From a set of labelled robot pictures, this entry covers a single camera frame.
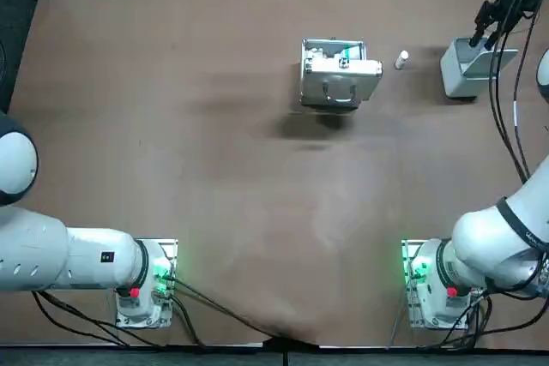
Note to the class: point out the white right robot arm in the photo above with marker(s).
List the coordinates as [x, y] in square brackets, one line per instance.
[493, 237]

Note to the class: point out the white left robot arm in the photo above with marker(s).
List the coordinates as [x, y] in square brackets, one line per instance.
[86, 254]

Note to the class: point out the white lidded waste bin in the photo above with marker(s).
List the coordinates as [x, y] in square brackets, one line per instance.
[454, 79]

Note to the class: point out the small white medicine bottle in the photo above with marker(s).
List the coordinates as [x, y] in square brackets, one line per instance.
[401, 60]

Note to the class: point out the white green medicine box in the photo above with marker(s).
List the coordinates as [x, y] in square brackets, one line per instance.
[351, 52]

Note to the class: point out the silver aluminium medical kit case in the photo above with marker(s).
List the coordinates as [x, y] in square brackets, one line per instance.
[330, 83]

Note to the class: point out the blue white supply packet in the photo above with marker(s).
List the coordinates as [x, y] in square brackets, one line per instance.
[319, 53]

